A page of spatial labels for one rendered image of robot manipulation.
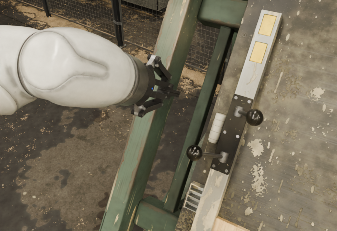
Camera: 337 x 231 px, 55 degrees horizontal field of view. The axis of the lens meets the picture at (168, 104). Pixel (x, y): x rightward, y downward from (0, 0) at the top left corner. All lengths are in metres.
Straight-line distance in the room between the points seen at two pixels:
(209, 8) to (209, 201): 0.54
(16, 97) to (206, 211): 0.56
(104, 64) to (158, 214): 0.67
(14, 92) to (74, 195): 2.02
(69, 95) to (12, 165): 2.45
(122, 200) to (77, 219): 1.44
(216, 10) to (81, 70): 0.63
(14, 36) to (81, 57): 0.15
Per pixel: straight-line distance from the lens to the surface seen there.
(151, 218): 1.02
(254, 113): 0.70
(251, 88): 0.83
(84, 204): 2.43
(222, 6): 0.97
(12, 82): 0.50
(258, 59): 0.83
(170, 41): 0.89
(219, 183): 0.85
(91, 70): 0.40
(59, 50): 0.39
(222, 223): 0.89
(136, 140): 0.91
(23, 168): 2.79
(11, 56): 0.50
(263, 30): 0.85
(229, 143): 0.82
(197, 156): 0.74
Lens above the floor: 1.97
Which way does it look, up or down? 39 degrees down
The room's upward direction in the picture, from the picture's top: straight up
